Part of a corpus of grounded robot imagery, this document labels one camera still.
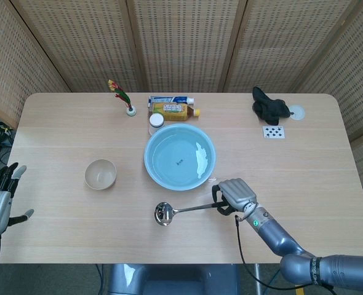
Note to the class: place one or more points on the metal ladle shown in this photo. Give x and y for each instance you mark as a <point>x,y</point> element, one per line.
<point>163,213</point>

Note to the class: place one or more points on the blue plastic basin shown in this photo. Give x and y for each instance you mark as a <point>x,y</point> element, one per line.
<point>169,159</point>

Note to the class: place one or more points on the black crumpled cloth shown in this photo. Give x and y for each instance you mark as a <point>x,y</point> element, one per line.
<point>269,109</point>

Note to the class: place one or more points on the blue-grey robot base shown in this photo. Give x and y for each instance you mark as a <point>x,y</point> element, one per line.
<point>172,279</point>

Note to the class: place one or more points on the woven folding screen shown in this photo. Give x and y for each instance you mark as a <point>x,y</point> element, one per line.
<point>181,46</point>

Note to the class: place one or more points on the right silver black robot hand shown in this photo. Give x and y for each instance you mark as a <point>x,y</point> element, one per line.
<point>238,193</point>

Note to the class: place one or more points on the white lidded jar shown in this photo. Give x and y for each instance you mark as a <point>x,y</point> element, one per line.
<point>156,120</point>

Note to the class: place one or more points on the toothpaste tube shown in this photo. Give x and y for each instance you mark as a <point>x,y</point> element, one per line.
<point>169,100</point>

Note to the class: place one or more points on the white round table grommet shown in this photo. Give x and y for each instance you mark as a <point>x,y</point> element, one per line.
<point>297,112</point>

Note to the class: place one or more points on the spades playing card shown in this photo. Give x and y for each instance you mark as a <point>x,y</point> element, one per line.
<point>273,132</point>

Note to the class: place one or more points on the metal table leg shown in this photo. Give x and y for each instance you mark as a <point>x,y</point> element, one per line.
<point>257,279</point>

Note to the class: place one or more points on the beige bowl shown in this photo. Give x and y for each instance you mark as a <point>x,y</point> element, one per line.
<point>100,176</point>

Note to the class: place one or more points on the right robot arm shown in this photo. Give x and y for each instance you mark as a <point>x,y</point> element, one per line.
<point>273,233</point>

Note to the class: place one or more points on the yellow tea bottle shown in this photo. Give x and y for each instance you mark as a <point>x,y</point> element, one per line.
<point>172,111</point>

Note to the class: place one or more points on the feather shuttlecock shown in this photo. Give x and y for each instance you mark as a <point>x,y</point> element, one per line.
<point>120,93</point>

